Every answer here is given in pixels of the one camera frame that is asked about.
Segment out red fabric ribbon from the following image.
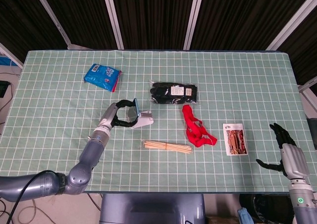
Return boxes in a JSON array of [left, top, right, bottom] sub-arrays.
[[182, 104, 218, 148]]

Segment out green checked tablecloth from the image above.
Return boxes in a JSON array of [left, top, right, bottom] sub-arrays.
[[0, 50, 316, 194]]

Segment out blue cloth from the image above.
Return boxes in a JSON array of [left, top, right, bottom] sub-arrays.
[[237, 207, 257, 224]]

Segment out black pleated curtain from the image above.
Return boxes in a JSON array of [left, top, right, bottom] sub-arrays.
[[0, 0, 317, 86]]

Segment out black gloves in clear bag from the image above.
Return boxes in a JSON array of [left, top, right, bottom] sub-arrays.
[[149, 81, 199, 105]]

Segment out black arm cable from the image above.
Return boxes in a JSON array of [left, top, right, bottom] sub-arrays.
[[6, 169, 54, 224]]

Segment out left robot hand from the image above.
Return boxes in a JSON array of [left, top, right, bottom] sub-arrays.
[[98, 99, 139, 133]]

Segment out black bag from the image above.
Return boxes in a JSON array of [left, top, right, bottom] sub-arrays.
[[239, 193, 297, 224]]

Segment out wrapped bundle of wooden sticks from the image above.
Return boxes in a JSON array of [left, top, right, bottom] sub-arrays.
[[141, 139, 193, 155]]

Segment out black smartphone with teal case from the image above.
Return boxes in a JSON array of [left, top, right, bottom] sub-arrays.
[[124, 98, 140, 122]]

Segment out printed picture card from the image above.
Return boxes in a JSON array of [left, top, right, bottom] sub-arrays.
[[222, 123, 249, 157]]

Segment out white frame post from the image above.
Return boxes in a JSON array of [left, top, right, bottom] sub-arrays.
[[101, 0, 124, 50], [31, 0, 72, 50], [266, 0, 317, 51], [0, 42, 25, 68], [182, 0, 206, 50], [298, 76, 317, 103]]

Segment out grey robot torso base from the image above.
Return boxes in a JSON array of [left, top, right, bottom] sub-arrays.
[[100, 193, 206, 224]]

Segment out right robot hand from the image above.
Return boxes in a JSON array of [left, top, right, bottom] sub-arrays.
[[256, 123, 310, 179]]

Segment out blue snack packet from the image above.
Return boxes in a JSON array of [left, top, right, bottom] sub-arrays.
[[83, 63, 123, 93]]

